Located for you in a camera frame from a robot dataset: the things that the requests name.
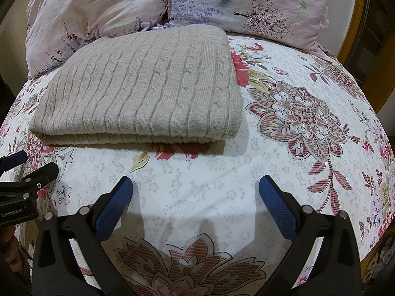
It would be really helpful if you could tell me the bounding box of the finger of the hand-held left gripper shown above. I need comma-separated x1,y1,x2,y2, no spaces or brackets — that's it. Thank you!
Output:
0,151,28,173
19,163,60,197

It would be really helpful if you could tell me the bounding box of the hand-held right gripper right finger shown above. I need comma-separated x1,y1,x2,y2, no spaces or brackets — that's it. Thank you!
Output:
258,175,362,296

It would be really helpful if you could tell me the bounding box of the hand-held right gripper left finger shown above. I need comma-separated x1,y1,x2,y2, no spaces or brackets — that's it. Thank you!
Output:
32,176,134,296

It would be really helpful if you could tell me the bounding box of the beige cable-knit sweater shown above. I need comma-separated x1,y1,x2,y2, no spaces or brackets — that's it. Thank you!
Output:
31,25,243,146

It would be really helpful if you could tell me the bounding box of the person's left hand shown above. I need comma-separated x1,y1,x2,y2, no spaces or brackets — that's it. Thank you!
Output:
0,224,23,272

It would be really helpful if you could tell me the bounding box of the floral bed sheet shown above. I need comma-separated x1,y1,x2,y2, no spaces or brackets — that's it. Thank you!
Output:
0,34,395,296

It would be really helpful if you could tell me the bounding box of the dark patterned rug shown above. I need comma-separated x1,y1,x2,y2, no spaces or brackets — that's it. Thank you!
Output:
359,234,395,296

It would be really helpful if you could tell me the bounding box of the pink pillow with lavender print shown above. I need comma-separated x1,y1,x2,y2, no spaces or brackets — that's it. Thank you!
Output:
25,0,172,80

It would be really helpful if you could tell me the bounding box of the yellow wooden cabinet with glass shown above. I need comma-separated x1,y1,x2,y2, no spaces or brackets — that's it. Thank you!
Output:
336,0,395,114

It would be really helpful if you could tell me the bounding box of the pink pillow with tree print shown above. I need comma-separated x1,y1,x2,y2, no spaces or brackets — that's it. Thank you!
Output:
167,0,329,54

